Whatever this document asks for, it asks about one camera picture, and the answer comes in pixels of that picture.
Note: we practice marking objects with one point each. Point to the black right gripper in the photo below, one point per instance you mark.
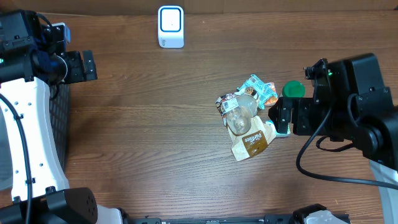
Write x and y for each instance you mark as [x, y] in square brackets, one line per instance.
[301, 117]

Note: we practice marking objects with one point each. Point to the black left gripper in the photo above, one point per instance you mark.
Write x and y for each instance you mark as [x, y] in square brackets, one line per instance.
[79, 74]

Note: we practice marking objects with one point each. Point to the green lid jar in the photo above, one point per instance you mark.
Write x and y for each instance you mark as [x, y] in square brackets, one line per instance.
[293, 89]

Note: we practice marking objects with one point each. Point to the orange tissue pack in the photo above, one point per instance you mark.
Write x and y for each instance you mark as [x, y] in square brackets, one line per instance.
[271, 94]

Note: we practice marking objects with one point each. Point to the green tissue pack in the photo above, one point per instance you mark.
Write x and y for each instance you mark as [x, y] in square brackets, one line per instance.
[277, 134]

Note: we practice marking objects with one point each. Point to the teal wet wipes pack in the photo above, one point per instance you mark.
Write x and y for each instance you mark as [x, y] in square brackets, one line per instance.
[259, 86]

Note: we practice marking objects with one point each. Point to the brown white snack bag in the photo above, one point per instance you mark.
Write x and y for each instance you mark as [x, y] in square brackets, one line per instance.
[249, 134]

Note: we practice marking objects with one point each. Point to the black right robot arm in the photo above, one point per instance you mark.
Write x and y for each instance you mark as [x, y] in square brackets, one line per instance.
[350, 102]

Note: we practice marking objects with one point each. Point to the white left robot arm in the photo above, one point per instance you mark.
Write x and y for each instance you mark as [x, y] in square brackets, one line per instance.
[33, 59]

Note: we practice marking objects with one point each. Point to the white barcode scanner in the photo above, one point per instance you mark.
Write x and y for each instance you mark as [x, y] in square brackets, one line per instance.
[171, 27]

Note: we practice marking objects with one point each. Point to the grey plastic basket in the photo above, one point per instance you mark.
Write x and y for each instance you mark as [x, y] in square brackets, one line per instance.
[59, 118]

